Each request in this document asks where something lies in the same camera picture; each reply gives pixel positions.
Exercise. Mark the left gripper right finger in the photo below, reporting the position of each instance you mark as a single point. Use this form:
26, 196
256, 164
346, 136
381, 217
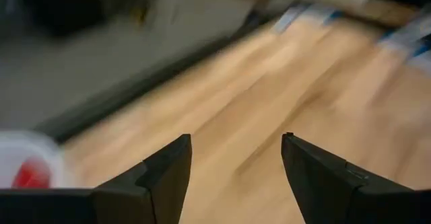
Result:
330, 197

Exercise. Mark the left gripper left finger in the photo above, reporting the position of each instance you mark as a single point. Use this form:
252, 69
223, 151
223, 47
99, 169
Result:
151, 197

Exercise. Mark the red candy pack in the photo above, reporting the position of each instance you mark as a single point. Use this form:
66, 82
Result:
32, 175

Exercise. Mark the black aluminium rig frame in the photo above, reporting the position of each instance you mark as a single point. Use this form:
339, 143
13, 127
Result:
151, 79

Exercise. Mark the blue white Hershey's bar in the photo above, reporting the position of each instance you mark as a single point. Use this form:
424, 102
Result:
407, 35
303, 17

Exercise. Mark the white plastic bucket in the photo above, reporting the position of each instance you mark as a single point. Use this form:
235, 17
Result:
30, 143

